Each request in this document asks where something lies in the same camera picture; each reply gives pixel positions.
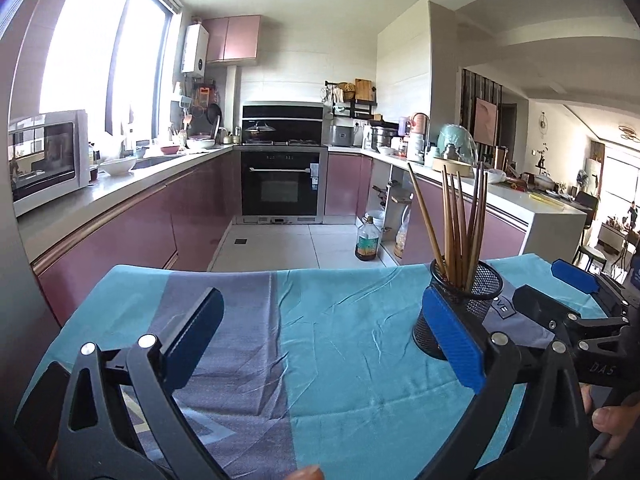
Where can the wooden chopstick one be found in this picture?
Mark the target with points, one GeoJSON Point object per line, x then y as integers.
{"type": "Point", "coordinates": [428, 222]}

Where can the pink wall cabinet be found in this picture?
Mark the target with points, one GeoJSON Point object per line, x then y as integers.
{"type": "Point", "coordinates": [233, 40]}

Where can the wooden chopstick six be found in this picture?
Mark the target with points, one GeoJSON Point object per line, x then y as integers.
{"type": "Point", "coordinates": [471, 271]}

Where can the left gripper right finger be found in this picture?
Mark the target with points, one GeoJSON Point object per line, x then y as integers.
{"type": "Point", "coordinates": [549, 437]}

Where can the steel pot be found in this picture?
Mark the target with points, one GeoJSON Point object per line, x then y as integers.
{"type": "Point", "coordinates": [381, 137]}

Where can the wooden chopstick two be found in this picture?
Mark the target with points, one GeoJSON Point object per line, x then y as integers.
{"type": "Point", "coordinates": [447, 225]}

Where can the wooden chopstick five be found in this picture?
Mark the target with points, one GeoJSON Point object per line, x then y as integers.
{"type": "Point", "coordinates": [476, 195]}

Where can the pink kettle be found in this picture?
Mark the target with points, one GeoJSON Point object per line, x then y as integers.
{"type": "Point", "coordinates": [419, 124]}

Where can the oil bottle on floor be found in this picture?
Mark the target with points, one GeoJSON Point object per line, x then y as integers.
{"type": "Point", "coordinates": [368, 239]}

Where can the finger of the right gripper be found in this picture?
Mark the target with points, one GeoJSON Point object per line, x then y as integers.
{"type": "Point", "coordinates": [571, 275]}

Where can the wooden chopstick four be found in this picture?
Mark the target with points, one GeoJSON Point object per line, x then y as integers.
{"type": "Point", "coordinates": [462, 222]}

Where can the teal covered appliance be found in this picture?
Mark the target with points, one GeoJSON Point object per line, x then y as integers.
{"type": "Point", "coordinates": [456, 143]}

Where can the wooden chopstick three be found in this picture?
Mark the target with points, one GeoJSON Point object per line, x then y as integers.
{"type": "Point", "coordinates": [455, 236]}

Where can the black wall rack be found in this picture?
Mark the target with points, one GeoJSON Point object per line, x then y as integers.
{"type": "Point", "coordinates": [350, 99]}

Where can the blue grey tablecloth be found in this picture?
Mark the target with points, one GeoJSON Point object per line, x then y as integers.
{"type": "Point", "coordinates": [306, 366]}

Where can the white water heater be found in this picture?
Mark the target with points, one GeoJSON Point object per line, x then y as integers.
{"type": "Point", "coordinates": [194, 51]}

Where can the white bowl on counter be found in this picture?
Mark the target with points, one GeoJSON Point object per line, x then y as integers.
{"type": "Point", "coordinates": [118, 166]}

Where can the black range hood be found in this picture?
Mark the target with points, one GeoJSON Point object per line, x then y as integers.
{"type": "Point", "coordinates": [282, 123]}

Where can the window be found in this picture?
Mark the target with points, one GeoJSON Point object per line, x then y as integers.
{"type": "Point", "coordinates": [107, 58]}

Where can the black built-in oven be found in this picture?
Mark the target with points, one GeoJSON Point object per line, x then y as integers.
{"type": "Point", "coordinates": [283, 184]}

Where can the black mesh cup holder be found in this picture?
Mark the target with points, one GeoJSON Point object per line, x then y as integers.
{"type": "Point", "coordinates": [486, 287]}

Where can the bamboo steamer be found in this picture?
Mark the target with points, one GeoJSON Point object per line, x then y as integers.
{"type": "Point", "coordinates": [453, 167]}

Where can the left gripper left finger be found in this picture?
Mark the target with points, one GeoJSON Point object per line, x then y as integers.
{"type": "Point", "coordinates": [97, 440]}

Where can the white microwave oven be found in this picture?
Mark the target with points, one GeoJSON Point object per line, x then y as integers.
{"type": "Point", "coordinates": [48, 157]}

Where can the right hand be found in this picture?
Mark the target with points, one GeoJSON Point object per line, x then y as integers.
{"type": "Point", "coordinates": [615, 422]}

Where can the left hand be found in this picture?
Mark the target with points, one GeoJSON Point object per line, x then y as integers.
{"type": "Point", "coordinates": [312, 472]}

